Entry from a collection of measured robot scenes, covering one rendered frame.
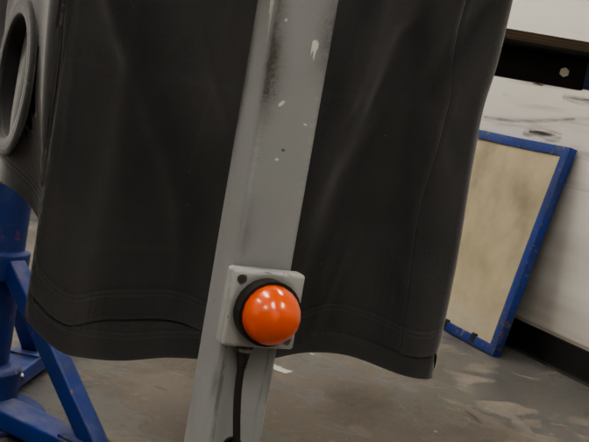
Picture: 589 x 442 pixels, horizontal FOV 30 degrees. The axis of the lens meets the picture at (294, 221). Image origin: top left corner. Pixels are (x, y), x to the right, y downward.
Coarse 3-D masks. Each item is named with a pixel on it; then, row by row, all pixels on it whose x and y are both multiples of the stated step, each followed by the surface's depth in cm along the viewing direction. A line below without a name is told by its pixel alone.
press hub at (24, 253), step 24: (0, 192) 219; (0, 216) 220; (24, 216) 223; (0, 240) 221; (24, 240) 225; (0, 264) 220; (0, 288) 222; (0, 312) 224; (0, 336) 225; (0, 360) 226; (0, 384) 224; (0, 432) 219
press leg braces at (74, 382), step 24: (24, 264) 223; (24, 288) 219; (24, 312) 219; (24, 336) 258; (48, 360) 214; (72, 360) 216; (72, 384) 212; (72, 408) 210; (72, 432) 212; (96, 432) 209
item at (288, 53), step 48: (288, 0) 67; (336, 0) 69; (288, 48) 68; (288, 96) 69; (240, 144) 71; (288, 144) 69; (240, 192) 70; (288, 192) 70; (240, 240) 69; (288, 240) 70; (240, 288) 68; (240, 336) 69; (192, 432) 73; (240, 432) 72
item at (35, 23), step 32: (0, 0) 117; (32, 0) 97; (0, 32) 118; (32, 32) 94; (0, 64) 107; (32, 64) 93; (0, 96) 106; (32, 96) 95; (0, 128) 104; (32, 128) 96; (0, 160) 102; (32, 160) 98; (32, 192) 99
